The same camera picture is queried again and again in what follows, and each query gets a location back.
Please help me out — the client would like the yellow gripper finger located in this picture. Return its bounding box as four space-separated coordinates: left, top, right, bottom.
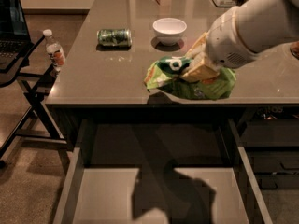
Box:
180 55 220 82
185 32 207 59

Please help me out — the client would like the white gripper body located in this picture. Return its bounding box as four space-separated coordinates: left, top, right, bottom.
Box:
206 7 257 69

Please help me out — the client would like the green rice chip bag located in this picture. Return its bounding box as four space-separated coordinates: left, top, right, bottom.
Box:
144 57 236 100

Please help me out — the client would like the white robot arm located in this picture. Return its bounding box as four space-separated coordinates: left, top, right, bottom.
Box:
180 0 299 82

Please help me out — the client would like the open grey top drawer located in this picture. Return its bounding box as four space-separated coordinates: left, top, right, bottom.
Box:
53 119 274 224

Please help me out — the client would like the white bowl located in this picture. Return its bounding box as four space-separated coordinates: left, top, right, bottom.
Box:
152 18 187 46

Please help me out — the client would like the brown snack jar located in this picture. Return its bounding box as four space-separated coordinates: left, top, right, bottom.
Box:
290 41 299 60

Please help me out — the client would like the green soda can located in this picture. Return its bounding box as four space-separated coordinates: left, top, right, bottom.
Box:
97 29 132 48

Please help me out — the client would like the plastic water bottle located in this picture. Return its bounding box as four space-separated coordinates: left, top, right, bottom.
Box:
43 29 65 73

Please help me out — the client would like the black laptop stand table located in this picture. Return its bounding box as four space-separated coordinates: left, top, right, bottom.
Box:
0 32 65 168

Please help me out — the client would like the black laptop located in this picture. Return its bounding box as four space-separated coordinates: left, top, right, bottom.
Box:
0 0 33 73

